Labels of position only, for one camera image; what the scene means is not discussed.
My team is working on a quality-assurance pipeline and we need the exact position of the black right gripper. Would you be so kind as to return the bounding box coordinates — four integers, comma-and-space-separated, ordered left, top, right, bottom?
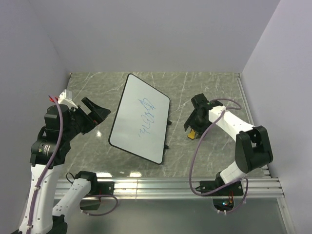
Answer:
184, 110, 213, 139

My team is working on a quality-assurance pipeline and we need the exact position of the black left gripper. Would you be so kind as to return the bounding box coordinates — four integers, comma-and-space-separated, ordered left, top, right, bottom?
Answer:
64, 97, 111, 139

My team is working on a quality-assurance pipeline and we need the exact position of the yellow bone-shaped eraser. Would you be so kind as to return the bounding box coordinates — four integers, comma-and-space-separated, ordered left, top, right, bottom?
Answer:
187, 129, 197, 140

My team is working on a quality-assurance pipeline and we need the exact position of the white whiteboard black frame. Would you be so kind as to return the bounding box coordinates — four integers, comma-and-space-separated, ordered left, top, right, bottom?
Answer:
108, 74, 170, 164

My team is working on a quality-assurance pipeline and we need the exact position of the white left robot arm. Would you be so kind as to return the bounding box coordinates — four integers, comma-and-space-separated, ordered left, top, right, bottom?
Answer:
15, 97, 111, 234

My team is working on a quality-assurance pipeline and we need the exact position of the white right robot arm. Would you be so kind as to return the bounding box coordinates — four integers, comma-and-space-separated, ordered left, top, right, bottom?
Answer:
184, 94, 273, 195

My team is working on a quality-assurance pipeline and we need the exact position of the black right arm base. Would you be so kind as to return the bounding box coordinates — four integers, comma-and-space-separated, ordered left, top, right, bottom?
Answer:
195, 179, 244, 213

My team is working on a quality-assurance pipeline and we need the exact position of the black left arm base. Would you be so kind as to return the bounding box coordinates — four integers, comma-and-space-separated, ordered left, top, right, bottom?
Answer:
80, 181, 115, 213

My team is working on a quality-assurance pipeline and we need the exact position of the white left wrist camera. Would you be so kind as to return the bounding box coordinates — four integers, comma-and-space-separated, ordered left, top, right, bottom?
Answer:
58, 89, 78, 109

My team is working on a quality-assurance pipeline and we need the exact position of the aluminium side rail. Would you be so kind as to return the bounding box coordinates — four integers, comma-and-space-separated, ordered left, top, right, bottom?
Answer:
235, 73, 273, 173

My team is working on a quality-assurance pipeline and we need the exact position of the aluminium mounting rail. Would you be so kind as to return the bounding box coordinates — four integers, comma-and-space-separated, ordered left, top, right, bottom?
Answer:
55, 177, 285, 200

